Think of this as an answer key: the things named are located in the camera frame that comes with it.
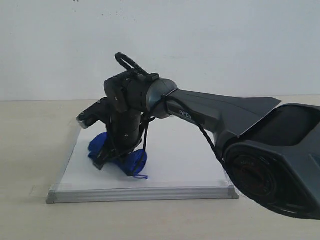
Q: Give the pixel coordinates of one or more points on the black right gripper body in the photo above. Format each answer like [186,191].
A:
[123,129]

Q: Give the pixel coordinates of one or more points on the white board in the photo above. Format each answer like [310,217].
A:
[180,166]

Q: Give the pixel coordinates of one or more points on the blue cloth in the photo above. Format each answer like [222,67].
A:
[131,164]

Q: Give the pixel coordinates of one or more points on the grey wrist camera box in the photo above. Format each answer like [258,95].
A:
[88,116]

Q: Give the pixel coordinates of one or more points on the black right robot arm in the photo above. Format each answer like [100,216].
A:
[269,150]

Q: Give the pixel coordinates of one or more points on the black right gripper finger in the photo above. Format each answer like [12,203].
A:
[99,163]

